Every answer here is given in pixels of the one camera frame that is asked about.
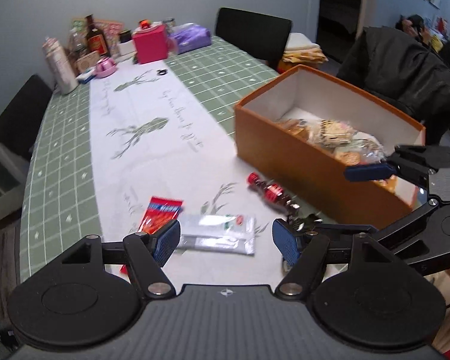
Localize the yellow puffed snack packet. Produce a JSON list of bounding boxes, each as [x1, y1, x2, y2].
[[308, 119, 357, 146]]

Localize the dotted game boards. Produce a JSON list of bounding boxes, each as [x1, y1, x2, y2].
[[70, 16, 123, 58]]

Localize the pink box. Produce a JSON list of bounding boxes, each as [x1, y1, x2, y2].
[[131, 24, 169, 65]]

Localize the purple tissue pack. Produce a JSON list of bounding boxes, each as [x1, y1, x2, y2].
[[169, 23, 213, 55]]

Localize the black chair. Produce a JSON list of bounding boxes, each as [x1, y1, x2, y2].
[[0, 74, 54, 163], [215, 7, 293, 71]]

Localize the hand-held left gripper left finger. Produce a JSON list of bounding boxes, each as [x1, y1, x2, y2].
[[56, 218, 182, 298]]

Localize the white labelled snack packet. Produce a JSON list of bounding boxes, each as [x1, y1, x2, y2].
[[179, 214, 257, 241]]

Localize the brown glass bottle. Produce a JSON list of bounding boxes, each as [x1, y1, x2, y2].
[[85, 14, 110, 57]]

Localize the pink round container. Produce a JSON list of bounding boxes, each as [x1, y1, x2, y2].
[[95, 56, 118, 79]]

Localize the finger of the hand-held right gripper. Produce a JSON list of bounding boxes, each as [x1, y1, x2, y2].
[[343, 143, 450, 189], [290, 199, 441, 256]]

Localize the small beige radio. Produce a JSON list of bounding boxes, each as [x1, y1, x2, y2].
[[76, 51, 101, 73]]

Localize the green checked tablecloth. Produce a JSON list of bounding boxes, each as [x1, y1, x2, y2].
[[19, 35, 286, 284]]

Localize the red drink bottle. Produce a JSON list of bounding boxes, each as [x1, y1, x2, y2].
[[247, 172, 301, 215]]

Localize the dark green snack packet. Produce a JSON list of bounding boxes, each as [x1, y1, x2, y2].
[[284, 212, 325, 231]]

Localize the small orange snack packet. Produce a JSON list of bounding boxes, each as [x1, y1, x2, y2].
[[333, 148, 365, 166]]

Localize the white deer print table runner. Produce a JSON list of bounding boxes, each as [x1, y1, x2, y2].
[[88, 58, 346, 287]]

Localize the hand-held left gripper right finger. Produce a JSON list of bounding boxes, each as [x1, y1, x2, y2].
[[271, 217, 395, 301]]

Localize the dark jacket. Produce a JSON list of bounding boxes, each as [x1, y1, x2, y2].
[[337, 26, 450, 148]]

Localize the folded yellow cloth stack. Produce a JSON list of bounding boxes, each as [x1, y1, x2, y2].
[[282, 32, 329, 74]]

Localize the clear packet of mixed snacks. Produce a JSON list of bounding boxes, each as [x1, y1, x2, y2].
[[277, 118, 310, 140]]

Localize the orange cardboard box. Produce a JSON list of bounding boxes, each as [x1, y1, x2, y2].
[[234, 64, 426, 230]]

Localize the red snack packet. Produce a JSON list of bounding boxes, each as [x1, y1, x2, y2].
[[138, 196, 184, 234]]

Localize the plain white plastic packet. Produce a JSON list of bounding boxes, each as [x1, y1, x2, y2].
[[173, 235, 256, 257]]

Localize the small white box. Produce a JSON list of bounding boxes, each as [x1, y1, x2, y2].
[[118, 40, 137, 58]]

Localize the clear plastic bottle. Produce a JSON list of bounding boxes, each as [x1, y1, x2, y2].
[[67, 29, 89, 65]]

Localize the white dish with strawberry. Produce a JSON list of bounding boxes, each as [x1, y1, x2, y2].
[[136, 19, 163, 33]]

